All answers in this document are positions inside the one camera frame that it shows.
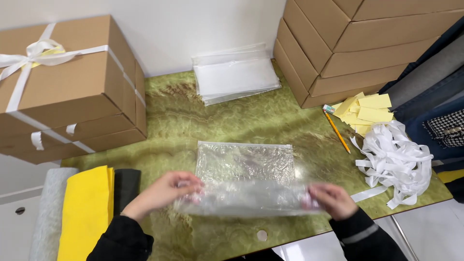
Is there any person's left hand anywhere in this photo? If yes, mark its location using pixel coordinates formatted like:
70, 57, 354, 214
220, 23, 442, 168
121, 171, 206, 223

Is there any person's right hand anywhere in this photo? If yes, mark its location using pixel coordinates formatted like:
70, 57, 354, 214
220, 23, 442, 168
302, 182, 359, 222

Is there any clear plastic sheet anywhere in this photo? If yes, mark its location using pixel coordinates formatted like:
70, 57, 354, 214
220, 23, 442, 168
173, 179, 324, 218

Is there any clear zipper pouch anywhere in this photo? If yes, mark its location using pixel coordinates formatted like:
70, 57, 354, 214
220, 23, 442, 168
195, 141, 296, 183

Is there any black cloth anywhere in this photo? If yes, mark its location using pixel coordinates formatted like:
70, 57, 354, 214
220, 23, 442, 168
113, 168, 141, 217

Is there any yellow pencil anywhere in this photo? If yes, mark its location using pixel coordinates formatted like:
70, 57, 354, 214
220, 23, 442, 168
324, 110, 351, 154

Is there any heap of white ribbon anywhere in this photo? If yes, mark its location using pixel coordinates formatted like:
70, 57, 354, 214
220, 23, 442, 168
350, 120, 434, 210

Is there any flat cardboard box with ribbon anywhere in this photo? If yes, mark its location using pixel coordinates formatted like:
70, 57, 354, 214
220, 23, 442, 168
0, 60, 147, 148
0, 98, 148, 165

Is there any pile of yellow paper slips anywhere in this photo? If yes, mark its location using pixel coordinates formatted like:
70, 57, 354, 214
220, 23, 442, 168
332, 92, 394, 138

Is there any yellow felt cloth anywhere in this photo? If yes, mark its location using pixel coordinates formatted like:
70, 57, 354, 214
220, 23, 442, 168
57, 166, 115, 261

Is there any stack of clear zipper pouches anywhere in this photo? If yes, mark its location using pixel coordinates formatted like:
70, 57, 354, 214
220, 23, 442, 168
191, 43, 282, 107

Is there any grey fluffy cloth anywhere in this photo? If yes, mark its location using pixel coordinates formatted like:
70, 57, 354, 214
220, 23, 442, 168
29, 167, 80, 261

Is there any pile of folded clothes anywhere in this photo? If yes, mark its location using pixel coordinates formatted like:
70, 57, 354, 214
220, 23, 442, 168
378, 16, 464, 203

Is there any stack of plain cardboard boxes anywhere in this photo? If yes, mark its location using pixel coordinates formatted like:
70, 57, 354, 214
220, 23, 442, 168
273, 0, 464, 109

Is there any ribbon-tied cardboard box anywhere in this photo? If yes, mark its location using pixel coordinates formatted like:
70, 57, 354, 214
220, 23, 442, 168
0, 15, 137, 138

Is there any white ribbon bow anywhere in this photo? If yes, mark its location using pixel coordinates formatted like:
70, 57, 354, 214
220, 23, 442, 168
0, 38, 66, 82

